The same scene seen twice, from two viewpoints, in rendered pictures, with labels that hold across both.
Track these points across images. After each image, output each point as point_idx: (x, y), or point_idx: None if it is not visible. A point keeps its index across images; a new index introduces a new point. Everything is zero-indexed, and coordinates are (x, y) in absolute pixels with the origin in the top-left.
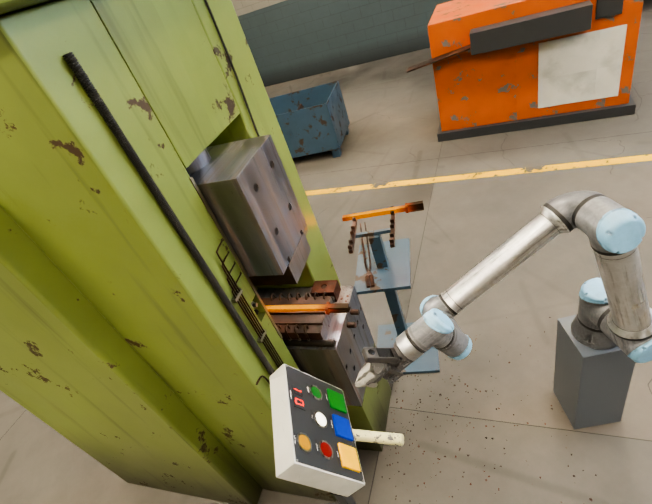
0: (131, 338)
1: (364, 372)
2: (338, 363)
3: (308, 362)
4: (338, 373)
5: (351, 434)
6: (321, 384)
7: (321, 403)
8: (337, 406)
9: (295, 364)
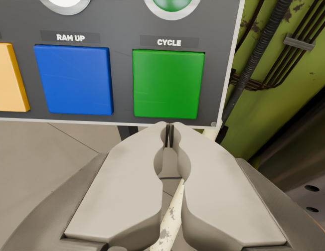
0: None
1: (192, 167)
2: (321, 168)
3: (324, 113)
4: (298, 171)
5: (63, 110)
6: (218, 30)
7: (133, 5)
8: (141, 79)
9: (319, 85)
